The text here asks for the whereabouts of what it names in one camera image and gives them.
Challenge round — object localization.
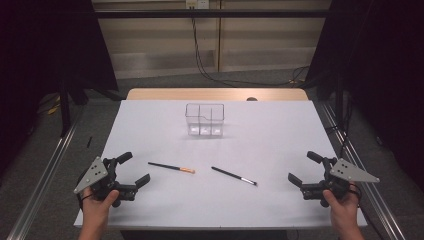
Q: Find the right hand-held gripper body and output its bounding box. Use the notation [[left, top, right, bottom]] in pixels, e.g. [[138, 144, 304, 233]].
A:
[[299, 156, 381, 208]]

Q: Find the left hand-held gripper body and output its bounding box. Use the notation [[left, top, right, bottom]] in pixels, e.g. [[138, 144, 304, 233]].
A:
[[73, 156, 138, 208]]

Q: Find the black pen with orange end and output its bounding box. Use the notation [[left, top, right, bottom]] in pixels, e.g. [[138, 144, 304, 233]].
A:
[[147, 161, 196, 175]]

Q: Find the black pen with silver tip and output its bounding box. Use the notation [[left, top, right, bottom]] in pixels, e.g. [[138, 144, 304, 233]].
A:
[[211, 166, 258, 187]]

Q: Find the clear plastic organizer box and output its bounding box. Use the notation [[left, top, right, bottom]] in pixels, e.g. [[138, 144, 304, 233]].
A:
[[184, 102, 225, 137]]

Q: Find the person's left hand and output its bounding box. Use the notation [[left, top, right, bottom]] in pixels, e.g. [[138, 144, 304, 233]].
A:
[[81, 187, 120, 222]]

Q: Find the person's right hand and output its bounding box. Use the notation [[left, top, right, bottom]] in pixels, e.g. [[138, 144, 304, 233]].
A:
[[322, 184, 362, 228]]

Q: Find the white table cover sheet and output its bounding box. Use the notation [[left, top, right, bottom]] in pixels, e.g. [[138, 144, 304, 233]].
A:
[[73, 99, 368, 230]]

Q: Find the black metal stand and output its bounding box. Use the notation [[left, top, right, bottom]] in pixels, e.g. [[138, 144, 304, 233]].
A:
[[59, 78, 73, 138]]

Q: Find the wooden table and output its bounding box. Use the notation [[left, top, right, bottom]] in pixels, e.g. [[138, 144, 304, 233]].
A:
[[125, 87, 310, 102]]

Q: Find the black curtain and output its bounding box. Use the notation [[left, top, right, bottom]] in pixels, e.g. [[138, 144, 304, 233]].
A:
[[0, 0, 119, 174], [304, 0, 424, 183]]

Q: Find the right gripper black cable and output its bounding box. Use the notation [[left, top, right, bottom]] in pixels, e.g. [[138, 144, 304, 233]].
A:
[[349, 182, 384, 240]]

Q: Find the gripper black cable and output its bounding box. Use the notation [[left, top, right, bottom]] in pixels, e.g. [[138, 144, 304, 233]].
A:
[[349, 182, 384, 240], [76, 192, 95, 212]]

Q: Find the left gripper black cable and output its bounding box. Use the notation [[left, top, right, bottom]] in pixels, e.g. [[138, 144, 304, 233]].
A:
[[76, 192, 95, 212]]

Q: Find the aluminium floor rail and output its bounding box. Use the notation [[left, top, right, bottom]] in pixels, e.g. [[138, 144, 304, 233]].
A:
[[6, 109, 84, 240], [319, 101, 406, 240]]

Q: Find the black wall cable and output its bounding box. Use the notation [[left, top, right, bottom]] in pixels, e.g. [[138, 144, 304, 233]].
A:
[[190, 16, 311, 88]]

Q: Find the black horizontal frame bar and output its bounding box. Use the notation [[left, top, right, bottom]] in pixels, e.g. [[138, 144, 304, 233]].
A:
[[93, 9, 331, 19]]

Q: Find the white wall socket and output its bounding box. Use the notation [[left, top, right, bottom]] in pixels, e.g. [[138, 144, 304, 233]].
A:
[[185, 0, 210, 10]]

